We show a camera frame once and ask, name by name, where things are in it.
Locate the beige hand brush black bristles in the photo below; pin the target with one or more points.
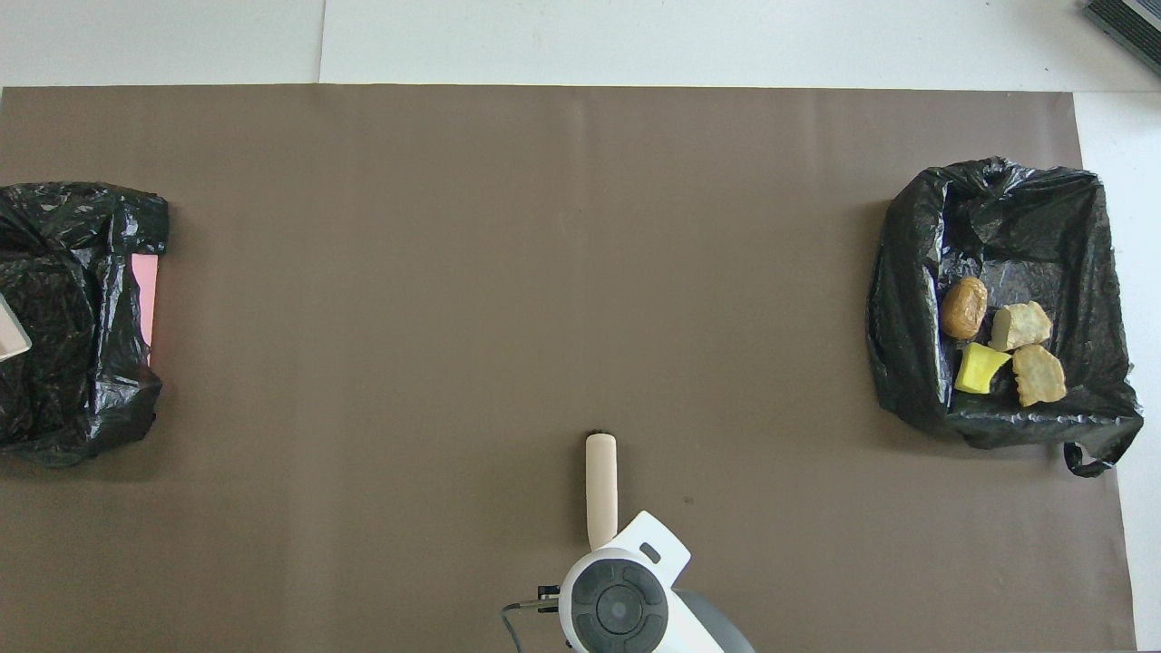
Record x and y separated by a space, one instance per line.
601 490

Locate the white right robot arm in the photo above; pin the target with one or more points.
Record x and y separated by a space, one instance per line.
653 544

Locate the dark grey ribbed device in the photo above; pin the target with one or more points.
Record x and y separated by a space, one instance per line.
1134 23

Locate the brown paper table mat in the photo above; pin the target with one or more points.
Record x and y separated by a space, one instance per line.
453 272

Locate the brown paper ball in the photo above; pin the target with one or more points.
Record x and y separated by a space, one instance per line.
963 308

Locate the pink bin with black liner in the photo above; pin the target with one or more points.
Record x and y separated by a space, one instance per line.
73 390

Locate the pale paper piece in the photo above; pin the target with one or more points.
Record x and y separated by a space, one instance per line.
1020 325

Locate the small yellow sponge wedge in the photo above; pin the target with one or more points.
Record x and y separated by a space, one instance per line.
980 367

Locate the beige plastic dustpan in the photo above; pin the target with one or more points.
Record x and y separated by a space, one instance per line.
11 337

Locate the black bag lined bin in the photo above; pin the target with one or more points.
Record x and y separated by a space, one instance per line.
916 272

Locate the pale bread chunk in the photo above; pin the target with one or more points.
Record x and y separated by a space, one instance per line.
1039 374

